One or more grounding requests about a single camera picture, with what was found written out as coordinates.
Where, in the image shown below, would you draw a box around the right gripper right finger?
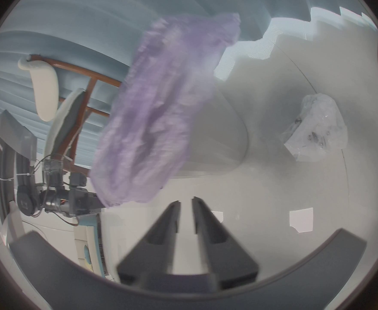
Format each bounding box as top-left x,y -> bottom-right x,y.
191,196 -> 260,288

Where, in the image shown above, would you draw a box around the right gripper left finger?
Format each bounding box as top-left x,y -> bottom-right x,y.
116,201 -> 181,285

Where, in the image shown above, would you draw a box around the purple plastic bag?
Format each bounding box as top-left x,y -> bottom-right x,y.
89,12 -> 241,207

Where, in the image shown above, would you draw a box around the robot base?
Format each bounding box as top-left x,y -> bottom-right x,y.
74,213 -> 118,281

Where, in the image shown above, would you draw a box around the white trash bin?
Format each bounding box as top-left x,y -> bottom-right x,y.
176,89 -> 251,178

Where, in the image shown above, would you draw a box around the wooden chair white cushions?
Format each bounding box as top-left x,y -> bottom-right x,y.
17,54 -> 123,177

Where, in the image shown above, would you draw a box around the crumpled clear plastic wrapper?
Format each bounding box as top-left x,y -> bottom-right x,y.
284,93 -> 348,163

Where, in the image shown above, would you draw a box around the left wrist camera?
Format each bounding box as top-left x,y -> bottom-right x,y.
68,172 -> 88,188

